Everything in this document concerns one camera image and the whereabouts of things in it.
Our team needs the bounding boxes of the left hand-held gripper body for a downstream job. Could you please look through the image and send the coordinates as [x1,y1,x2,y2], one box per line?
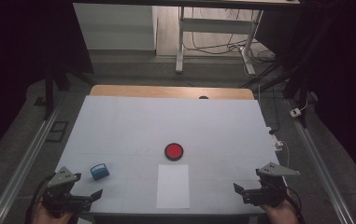
[41,166,93,217]

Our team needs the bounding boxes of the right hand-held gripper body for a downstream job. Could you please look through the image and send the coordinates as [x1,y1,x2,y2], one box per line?
[242,161,301,207]

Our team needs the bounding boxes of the blue stamp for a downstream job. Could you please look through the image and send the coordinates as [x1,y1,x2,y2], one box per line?
[90,162,110,182]

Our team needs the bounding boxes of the white paper sheet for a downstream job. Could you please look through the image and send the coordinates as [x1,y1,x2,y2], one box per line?
[155,163,192,210]

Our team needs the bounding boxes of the round red ink pad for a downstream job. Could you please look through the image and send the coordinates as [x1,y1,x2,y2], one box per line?
[164,142,185,162]

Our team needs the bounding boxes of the person's left hand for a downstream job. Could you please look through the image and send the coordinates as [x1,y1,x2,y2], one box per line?
[31,203,75,224]

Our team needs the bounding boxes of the person's right hand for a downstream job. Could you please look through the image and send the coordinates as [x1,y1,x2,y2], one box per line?
[260,193,299,224]

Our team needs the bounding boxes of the white power strip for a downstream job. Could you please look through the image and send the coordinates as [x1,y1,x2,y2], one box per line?
[265,126,284,153]

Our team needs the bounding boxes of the black metal stand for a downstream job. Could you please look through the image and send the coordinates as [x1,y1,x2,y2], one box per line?
[42,60,98,121]
[240,0,338,129]

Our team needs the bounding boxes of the wooden table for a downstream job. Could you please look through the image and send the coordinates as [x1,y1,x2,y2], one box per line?
[89,84,256,101]

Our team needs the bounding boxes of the black curtain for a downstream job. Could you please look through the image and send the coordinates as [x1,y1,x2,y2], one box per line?
[254,0,356,190]
[0,0,95,171]

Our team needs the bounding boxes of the white cabinet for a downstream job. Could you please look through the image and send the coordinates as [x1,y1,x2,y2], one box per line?
[73,3,157,51]

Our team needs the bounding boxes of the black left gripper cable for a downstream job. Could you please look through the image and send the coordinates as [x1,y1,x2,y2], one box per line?
[25,173,57,224]

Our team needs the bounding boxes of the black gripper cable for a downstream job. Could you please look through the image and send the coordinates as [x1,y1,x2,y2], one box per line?
[286,186,305,224]
[25,173,57,224]

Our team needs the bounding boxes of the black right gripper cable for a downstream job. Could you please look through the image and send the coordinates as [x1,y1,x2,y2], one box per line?
[286,186,305,224]

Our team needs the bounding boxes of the thin white cable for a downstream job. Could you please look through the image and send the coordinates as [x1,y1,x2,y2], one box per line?
[279,139,292,170]

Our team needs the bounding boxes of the black floor socket frame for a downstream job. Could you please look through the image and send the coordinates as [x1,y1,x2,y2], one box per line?
[45,120,70,144]

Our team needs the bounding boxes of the aluminium floor rail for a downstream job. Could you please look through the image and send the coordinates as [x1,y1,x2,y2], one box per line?
[0,101,65,224]
[285,98,356,224]

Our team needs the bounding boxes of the black floor cables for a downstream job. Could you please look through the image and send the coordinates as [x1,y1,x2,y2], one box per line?
[183,7,277,64]

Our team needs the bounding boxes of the white desk frame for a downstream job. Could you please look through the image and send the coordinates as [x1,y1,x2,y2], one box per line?
[175,5,264,77]

